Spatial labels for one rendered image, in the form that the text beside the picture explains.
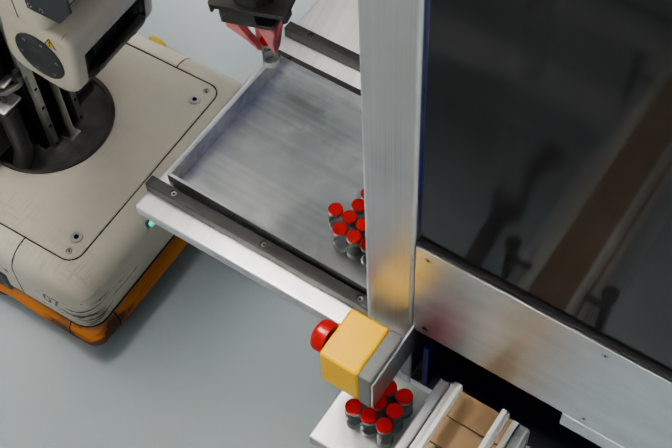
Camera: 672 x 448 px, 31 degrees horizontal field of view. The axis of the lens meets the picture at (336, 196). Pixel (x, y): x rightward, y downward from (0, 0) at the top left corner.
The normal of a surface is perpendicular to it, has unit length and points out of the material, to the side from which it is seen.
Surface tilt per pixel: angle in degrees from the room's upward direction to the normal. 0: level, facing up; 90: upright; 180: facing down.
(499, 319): 90
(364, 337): 0
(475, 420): 0
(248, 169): 0
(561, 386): 90
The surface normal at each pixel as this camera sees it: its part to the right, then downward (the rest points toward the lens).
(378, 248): -0.55, 0.70
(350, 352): -0.04, -0.55
